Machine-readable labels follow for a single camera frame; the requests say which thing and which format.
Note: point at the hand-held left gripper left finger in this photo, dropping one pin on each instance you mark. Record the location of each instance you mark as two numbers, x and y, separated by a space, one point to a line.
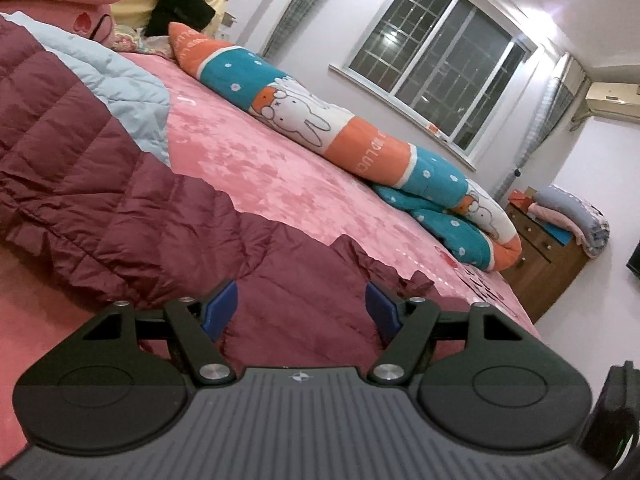
220 305

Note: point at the pale pink folded blanket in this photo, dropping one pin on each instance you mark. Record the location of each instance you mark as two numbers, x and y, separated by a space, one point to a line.
552 216

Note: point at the rolled cartoon rabbit quilt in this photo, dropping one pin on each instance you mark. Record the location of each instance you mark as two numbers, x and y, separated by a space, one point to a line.
320 125

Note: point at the black cushion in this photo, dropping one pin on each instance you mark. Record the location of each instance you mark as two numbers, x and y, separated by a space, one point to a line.
182 5

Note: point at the floral patterned cloth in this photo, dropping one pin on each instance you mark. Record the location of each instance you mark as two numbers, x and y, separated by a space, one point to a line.
135 40

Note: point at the wooden cabinet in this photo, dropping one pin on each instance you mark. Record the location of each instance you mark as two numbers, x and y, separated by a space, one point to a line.
545 275

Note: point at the orange box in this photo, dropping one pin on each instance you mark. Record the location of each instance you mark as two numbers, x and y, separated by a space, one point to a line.
520 199

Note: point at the wall television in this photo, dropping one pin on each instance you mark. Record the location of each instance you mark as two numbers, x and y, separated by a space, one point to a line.
635 260

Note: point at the wall air conditioner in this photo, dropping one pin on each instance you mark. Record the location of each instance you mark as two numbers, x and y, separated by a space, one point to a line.
612 100

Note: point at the grey checked curtain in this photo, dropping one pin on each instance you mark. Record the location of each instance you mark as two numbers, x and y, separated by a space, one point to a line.
305 5
542 125

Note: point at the blue mat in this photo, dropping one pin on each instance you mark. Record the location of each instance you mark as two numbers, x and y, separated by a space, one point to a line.
557 232

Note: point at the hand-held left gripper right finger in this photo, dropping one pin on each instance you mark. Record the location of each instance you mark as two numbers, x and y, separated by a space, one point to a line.
380 307

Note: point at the maroon down jacket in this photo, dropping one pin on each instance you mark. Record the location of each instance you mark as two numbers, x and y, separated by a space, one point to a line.
100 185

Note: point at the grey folded blanket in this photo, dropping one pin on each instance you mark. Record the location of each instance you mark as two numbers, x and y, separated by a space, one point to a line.
575 210

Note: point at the pink plush bed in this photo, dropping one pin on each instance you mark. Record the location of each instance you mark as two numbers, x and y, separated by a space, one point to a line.
280 170

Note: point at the barred window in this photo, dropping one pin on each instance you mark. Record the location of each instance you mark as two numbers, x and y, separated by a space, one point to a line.
440 60

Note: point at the small orange windowsill item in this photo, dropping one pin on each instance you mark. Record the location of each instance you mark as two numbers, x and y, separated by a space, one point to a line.
436 132

